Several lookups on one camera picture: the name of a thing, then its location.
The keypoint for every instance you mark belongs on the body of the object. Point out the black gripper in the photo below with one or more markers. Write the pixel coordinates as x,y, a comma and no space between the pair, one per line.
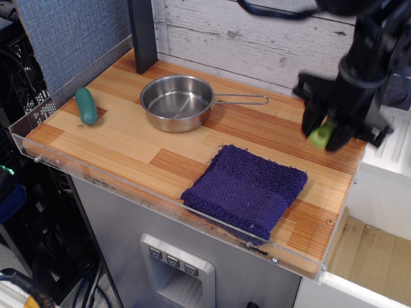
346,100

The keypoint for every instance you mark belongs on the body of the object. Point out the green handled grey spatula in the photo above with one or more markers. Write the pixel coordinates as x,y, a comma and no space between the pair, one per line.
321,136

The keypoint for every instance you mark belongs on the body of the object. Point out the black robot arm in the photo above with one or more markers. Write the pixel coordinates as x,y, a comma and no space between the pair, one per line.
349,106

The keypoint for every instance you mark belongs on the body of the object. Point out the purple towel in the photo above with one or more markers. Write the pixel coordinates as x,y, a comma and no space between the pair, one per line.
245,191

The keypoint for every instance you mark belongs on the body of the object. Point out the white toy sink unit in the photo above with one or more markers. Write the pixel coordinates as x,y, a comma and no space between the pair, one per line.
369,259

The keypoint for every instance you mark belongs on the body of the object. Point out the silver dispenser panel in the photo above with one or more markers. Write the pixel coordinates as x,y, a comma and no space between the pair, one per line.
177,277

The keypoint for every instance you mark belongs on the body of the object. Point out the grey toy fridge cabinet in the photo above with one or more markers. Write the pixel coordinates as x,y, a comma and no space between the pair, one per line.
242,278

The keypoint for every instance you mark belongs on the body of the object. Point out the green toy cucumber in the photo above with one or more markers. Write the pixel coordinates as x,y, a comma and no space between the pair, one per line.
86,106

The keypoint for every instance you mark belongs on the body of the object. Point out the steel pot with handle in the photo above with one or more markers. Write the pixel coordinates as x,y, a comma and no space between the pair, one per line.
182,103

